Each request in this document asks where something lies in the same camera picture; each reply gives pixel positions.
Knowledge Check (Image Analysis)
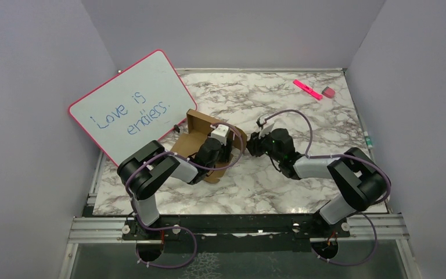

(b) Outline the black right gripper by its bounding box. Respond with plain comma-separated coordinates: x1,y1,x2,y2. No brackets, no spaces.
243,127,282,163

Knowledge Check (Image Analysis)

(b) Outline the brown cardboard box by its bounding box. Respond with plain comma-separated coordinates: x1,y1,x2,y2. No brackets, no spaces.
171,109,247,184

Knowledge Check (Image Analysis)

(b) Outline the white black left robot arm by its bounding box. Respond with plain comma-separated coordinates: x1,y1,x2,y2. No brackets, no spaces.
117,137,233,239

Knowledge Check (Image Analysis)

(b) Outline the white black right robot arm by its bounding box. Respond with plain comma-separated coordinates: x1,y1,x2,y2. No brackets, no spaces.
247,128,391,237

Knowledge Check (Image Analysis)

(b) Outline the pink highlighter marker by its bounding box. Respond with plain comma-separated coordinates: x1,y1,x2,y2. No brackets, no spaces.
293,80,323,101

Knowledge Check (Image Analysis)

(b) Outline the pink framed whiteboard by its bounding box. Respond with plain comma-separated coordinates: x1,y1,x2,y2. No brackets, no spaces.
68,49,197,165

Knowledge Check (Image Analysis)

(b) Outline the pink eraser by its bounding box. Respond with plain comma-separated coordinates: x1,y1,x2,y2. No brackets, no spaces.
322,87,336,99

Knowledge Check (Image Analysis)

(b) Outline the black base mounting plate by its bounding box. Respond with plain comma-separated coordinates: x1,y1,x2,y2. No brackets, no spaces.
82,206,351,255

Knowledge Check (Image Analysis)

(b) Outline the green white marker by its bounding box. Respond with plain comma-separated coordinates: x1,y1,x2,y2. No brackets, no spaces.
363,131,373,150

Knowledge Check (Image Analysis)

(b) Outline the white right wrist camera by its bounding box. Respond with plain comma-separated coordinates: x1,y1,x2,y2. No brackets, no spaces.
257,118,274,138

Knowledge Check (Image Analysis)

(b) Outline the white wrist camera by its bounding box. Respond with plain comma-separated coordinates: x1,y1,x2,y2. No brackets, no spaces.
209,124,230,145
257,118,274,138

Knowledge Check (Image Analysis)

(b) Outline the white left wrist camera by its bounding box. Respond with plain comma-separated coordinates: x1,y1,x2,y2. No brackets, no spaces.
209,124,230,145

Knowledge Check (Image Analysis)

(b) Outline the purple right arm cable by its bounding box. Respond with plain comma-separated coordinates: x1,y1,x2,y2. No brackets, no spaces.
257,109,392,267

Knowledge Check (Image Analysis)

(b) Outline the aluminium frame rail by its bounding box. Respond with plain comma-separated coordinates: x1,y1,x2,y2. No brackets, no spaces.
59,159,421,278

